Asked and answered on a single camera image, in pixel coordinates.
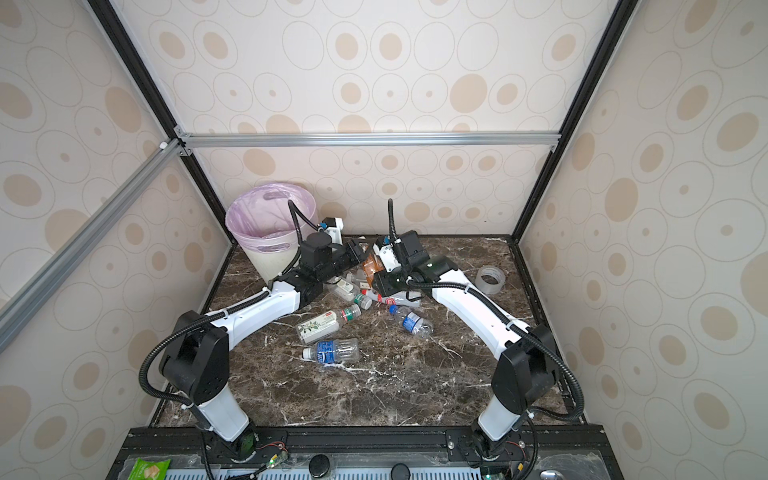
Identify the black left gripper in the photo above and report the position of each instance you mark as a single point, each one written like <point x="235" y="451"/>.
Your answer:
<point x="351" y="250"/>

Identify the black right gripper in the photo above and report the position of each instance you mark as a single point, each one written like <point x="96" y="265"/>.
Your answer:
<point x="381" y="282"/>

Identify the white bottle red cap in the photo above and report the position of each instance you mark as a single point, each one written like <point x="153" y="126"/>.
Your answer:
<point x="399" y="299"/>

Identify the small bottle blue cap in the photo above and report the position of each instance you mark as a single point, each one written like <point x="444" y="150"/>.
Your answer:
<point x="411" y="321"/>

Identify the white bin with purple bag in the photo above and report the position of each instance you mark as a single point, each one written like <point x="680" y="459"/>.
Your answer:
<point x="261" y="223"/>

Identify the brown coffee bottle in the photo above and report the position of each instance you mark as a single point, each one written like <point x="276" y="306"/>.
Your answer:
<point x="371" y="266"/>

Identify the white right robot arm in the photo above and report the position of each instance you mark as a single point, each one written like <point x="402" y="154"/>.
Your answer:
<point x="527" y="363"/>

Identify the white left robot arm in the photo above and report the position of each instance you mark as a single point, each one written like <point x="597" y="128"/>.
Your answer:
<point x="192" y="365"/>

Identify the white bottle green leaf label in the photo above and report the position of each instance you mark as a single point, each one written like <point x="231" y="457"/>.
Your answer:
<point x="326" y="324"/>

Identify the clear tape roll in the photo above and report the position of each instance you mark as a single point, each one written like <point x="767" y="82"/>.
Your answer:
<point x="490" y="280"/>

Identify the clear bottle blue label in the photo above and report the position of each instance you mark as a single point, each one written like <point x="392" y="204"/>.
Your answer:
<point x="329" y="352"/>

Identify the green snack packet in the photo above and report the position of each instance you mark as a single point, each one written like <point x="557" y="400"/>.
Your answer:
<point x="149" y="470"/>

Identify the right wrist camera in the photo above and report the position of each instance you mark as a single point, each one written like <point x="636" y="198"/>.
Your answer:
<point x="384" y="251"/>

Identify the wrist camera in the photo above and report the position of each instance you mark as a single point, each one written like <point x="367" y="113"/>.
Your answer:
<point x="333" y="226"/>
<point x="384" y="251"/>

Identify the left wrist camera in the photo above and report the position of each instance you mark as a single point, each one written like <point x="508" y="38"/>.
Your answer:
<point x="333" y="226"/>

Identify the horizontal aluminium frame bar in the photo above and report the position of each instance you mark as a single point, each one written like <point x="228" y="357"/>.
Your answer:
<point x="387" y="139"/>

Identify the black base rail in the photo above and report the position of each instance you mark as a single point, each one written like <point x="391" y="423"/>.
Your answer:
<point x="413" y="452"/>

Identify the left aluminium frame bar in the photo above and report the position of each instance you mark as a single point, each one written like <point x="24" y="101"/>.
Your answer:
<point x="22" y="308"/>

